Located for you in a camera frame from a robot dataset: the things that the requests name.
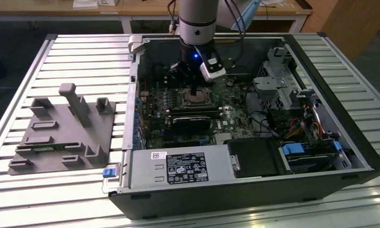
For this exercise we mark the silver green CPU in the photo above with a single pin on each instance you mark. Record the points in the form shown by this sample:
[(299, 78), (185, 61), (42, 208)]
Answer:
[(201, 97)]

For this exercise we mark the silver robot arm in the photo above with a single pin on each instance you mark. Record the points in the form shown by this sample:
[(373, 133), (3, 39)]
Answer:
[(197, 14)]

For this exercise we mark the CPU socket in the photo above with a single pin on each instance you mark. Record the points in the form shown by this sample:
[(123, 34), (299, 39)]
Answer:
[(182, 102)]

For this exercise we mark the coin cell battery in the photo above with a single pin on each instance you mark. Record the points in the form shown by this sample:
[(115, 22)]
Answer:
[(230, 83)]

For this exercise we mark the green motherboard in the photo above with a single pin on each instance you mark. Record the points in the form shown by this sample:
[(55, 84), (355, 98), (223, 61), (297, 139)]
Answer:
[(238, 111)]

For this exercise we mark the black graphics card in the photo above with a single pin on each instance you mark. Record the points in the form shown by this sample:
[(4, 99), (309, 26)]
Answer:
[(191, 124)]

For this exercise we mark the grey metal drive cage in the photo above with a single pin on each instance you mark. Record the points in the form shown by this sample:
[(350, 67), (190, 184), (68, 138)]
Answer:
[(273, 83)]

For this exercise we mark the silver chipset heatsink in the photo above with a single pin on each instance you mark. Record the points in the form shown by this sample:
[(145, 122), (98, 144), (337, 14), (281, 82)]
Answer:
[(225, 138)]

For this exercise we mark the white box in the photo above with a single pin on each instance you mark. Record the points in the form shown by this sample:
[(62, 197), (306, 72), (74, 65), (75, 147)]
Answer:
[(110, 2), (86, 4)]

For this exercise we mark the white barcode sticker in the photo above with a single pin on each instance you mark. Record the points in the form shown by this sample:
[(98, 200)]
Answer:
[(158, 155)]

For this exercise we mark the grey power supply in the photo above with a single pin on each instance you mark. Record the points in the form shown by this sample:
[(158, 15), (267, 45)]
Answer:
[(146, 171)]

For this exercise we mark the hard disk in blue carrier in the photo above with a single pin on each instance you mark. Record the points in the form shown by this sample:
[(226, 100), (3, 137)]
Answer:
[(293, 149)]

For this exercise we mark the grey parts rack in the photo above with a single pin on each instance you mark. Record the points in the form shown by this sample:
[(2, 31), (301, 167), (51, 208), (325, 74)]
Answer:
[(67, 133)]

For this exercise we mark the blue case latch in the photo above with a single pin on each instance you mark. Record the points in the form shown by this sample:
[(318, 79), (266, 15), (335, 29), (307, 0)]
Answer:
[(110, 172)]

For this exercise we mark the green RAM stick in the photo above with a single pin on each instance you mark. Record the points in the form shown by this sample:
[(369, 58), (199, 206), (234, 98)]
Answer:
[(60, 147)]

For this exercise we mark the wooden cabinet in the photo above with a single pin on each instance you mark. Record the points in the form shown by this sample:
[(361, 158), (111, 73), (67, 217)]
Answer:
[(351, 23)]

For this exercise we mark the wooden desk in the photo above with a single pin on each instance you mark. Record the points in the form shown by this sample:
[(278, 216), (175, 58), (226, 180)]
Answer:
[(35, 10)]

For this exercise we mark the black PC case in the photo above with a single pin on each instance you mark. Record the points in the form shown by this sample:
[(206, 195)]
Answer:
[(241, 202)]

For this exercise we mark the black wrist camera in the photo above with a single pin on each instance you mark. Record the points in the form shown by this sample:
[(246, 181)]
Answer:
[(174, 68)]

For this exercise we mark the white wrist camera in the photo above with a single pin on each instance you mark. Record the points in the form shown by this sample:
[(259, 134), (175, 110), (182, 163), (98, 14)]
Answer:
[(214, 69)]

